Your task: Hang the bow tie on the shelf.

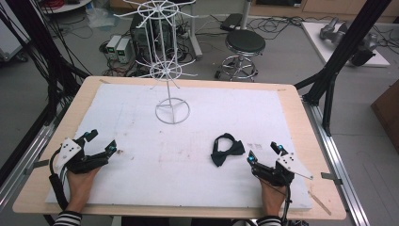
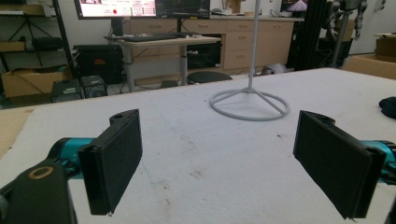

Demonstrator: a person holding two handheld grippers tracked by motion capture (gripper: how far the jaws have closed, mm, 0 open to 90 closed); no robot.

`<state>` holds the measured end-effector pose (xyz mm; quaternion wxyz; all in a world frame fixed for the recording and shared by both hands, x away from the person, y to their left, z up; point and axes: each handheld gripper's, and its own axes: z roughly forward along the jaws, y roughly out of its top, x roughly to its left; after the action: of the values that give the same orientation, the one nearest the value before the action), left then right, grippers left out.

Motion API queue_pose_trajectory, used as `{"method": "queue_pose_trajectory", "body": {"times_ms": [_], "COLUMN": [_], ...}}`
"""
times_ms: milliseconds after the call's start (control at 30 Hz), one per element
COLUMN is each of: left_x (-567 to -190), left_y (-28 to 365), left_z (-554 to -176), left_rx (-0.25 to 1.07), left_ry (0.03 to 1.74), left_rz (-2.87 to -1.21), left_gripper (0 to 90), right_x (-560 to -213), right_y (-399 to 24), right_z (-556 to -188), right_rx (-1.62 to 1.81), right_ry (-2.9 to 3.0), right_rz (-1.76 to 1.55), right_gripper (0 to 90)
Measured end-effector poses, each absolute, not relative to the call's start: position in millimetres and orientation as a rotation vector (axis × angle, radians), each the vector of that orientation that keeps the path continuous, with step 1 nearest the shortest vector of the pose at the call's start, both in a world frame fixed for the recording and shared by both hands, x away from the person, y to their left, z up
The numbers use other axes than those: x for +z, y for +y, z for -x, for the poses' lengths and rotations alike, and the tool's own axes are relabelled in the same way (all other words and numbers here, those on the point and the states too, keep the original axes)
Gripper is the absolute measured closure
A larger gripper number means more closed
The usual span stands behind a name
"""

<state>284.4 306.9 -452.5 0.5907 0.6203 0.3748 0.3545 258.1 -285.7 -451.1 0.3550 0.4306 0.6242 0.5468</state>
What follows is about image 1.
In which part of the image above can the black frame with cables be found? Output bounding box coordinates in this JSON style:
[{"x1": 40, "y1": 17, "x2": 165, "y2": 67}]
[{"x1": 0, "y1": 0, "x2": 92, "y2": 127}]

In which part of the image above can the black metal frame stand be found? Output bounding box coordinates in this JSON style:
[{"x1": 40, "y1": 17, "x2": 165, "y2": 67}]
[{"x1": 294, "y1": 0, "x2": 393, "y2": 137}]

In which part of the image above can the grey desk leg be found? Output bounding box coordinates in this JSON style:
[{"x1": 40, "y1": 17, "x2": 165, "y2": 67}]
[{"x1": 187, "y1": 0, "x2": 204, "y2": 60}]

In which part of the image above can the clear plastic bag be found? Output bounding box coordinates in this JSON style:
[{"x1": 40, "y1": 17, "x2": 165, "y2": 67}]
[{"x1": 86, "y1": 7, "x2": 118, "y2": 30}]

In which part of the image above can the metal clamp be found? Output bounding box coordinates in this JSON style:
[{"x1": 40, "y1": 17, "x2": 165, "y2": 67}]
[
  {"x1": 23, "y1": 158, "x2": 51, "y2": 176},
  {"x1": 320, "y1": 171, "x2": 343, "y2": 186}
]

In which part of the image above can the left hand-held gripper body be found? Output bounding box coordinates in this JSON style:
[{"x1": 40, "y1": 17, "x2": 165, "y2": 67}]
[{"x1": 55, "y1": 135, "x2": 110, "y2": 175}]

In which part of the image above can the tangle of floor cables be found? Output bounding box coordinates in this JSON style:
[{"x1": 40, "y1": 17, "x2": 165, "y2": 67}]
[{"x1": 246, "y1": 14, "x2": 316, "y2": 41}]

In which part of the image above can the black bow tie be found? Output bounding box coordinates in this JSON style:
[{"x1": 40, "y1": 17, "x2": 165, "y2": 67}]
[{"x1": 210, "y1": 133, "x2": 247, "y2": 168}]

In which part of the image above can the person's right hand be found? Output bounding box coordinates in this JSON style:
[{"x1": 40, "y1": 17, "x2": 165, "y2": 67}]
[{"x1": 259, "y1": 181, "x2": 288, "y2": 218}]

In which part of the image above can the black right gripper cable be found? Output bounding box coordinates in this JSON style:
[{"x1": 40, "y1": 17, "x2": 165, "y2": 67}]
[{"x1": 279, "y1": 175, "x2": 293, "y2": 224}]

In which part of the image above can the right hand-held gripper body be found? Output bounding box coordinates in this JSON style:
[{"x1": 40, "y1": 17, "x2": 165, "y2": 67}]
[{"x1": 251, "y1": 152, "x2": 314, "y2": 188}]

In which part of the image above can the white bench power supply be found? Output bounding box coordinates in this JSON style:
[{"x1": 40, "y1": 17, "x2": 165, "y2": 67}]
[
  {"x1": 115, "y1": 37, "x2": 133, "y2": 65},
  {"x1": 105, "y1": 34, "x2": 122, "y2": 61}
]

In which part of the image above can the black flat box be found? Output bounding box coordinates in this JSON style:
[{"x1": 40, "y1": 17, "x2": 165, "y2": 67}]
[{"x1": 219, "y1": 12, "x2": 244, "y2": 32}]

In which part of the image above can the person's left hand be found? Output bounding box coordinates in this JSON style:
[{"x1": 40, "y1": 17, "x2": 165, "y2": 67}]
[{"x1": 64, "y1": 167, "x2": 103, "y2": 214}]

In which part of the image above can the white pole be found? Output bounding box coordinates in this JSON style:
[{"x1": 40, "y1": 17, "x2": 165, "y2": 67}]
[{"x1": 239, "y1": 0, "x2": 254, "y2": 31}]

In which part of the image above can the white floor board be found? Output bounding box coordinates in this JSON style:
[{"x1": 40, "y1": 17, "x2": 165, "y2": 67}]
[{"x1": 300, "y1": 21, "x2": 391, "y2": 69}]

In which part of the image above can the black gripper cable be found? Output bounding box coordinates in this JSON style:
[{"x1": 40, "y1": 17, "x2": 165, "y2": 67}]
[
  {"x1": 279, "y1": 175, "x2": 293, "y2": 224},
  {"x1": 48, "y1": 148, "x2": 70, "y2": 211}
]

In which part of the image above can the thin wooden stick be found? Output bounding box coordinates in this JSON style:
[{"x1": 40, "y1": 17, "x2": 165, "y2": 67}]
[{"x1": 307, "y1": 189, "x2": 333, "y2": 217}]

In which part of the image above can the aluminium table rail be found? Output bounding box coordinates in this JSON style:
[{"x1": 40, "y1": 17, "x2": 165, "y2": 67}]
[
  {"x1": 0, "y1": 121, "x2": 65, "y2": 213},
  {"x1": 301, "y1": 95, "x2": 372, "y2": 226}
]

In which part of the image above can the white wire display rack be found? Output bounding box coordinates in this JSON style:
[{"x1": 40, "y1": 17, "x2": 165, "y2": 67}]
[{"x1": 113, "y1": 0, "x2": 200, "y2": 125}]

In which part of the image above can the black round stool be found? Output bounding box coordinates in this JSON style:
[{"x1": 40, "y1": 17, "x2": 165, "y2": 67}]
[{"x1": 214, "y1": 28, "x2": 267, "y2": 83}]

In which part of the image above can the black computer tower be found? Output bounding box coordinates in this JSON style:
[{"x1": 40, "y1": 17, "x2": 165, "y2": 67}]
[{"x1": 129, "y1": 13, "x2": 174, "y2": 64}]

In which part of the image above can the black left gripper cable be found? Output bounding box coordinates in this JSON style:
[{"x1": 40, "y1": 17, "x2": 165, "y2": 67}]
[{"x1": 48, "y1": 148, "x2": 70, "y2": 211}]

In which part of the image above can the brown wooden cabinet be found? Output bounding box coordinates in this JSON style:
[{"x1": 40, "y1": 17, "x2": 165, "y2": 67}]
[{"x1": 370, "y1": 79, "x2": 399, "y2": 155}]

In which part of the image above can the white foam mat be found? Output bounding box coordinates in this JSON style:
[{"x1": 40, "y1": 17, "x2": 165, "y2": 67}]
[{"x1": 45, "y1": 83, "x2": 314, "y2": 212}]

